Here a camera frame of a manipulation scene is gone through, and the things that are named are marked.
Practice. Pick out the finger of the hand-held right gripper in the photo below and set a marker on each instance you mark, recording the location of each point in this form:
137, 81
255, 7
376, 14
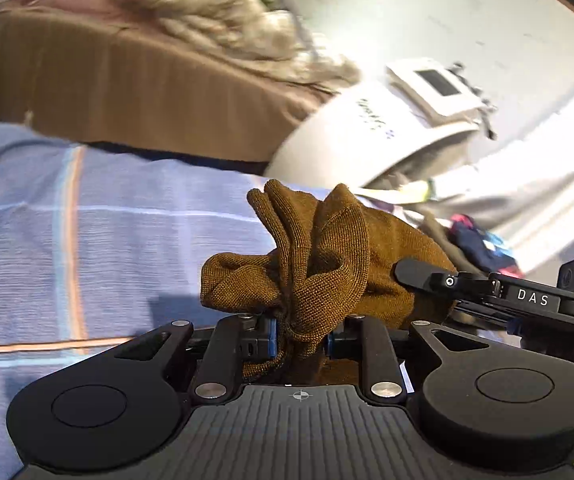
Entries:
482, 312
427, 275

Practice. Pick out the dark blue red garment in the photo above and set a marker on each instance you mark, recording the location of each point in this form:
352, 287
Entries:
487, 245

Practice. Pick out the white printed bag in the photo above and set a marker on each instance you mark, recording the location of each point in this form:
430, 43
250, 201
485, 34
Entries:
347, 130

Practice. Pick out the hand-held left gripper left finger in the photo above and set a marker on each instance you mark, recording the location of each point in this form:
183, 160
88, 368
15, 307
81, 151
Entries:
268, 335

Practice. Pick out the grey fluffy blanket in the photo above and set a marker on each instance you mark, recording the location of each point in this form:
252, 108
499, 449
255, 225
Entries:
227, 25

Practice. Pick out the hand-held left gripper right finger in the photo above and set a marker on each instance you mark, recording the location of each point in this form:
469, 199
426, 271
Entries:
333, 346

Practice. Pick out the white box with screen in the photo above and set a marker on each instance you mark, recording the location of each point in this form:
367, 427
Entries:
434, 87

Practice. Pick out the brown t-shirt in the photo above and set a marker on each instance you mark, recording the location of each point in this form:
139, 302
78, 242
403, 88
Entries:
337, 260

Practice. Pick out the brown covered bed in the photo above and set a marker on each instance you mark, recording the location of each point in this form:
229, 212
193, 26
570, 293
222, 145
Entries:
117, 90

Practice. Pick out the blue checked blanket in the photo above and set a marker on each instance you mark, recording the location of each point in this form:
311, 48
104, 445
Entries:
117, 260

